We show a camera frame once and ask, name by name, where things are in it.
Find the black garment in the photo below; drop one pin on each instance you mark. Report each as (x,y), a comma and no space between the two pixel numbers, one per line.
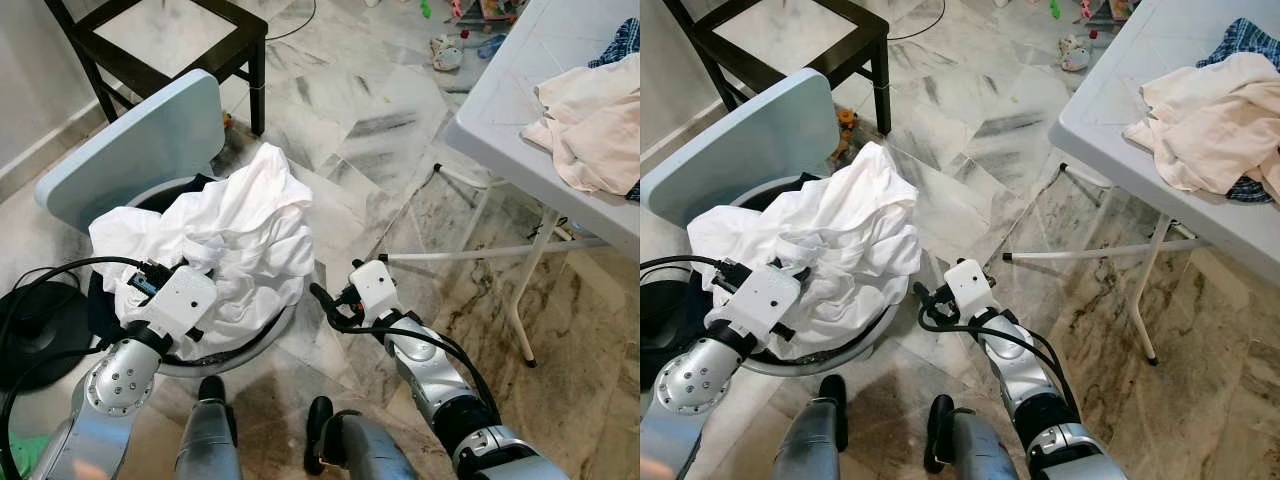
(790,190)
(180,192)

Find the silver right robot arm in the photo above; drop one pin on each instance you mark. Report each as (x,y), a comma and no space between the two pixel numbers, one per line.
(1025,375)
(430,375)

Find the robot right leg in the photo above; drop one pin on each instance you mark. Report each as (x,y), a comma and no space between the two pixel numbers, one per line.
(970,450)
(365,450)

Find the white folding table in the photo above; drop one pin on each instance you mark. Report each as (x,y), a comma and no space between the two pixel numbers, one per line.
(1130,90)
(500,90)

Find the small plush toy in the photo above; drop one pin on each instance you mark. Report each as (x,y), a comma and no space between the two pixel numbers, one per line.
(447,52)
(1077,52)

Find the round steel laundry bin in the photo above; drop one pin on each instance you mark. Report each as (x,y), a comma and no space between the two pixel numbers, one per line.
(850,362)
(230,362)

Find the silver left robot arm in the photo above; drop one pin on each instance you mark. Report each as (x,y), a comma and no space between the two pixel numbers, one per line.
(700,385)
(115,385)

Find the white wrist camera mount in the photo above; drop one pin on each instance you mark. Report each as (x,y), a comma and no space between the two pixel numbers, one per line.
(972,285)
(175,300)
(375,287)
(760,300)

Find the black round fan base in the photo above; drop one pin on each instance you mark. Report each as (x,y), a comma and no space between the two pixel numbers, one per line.
(45,335)
(665,340)

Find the blue plaid garment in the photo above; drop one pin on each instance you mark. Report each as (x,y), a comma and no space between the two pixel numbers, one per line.
(1245,40)
(620,40)

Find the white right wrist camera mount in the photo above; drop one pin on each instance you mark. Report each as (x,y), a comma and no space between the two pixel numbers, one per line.
(972,285)
(375,287)

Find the dark wooden chair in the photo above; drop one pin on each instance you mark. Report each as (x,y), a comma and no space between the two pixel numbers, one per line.
(240,45)
(865,45)

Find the cream garment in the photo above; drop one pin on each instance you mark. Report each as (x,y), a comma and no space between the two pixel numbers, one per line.
(1210,120)
(590,130)

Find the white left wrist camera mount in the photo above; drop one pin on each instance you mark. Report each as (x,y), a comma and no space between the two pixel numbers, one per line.
(175,300)
(760,300)

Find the white shirt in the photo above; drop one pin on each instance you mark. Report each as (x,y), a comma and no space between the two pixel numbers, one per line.
(860,230)
(250,230)

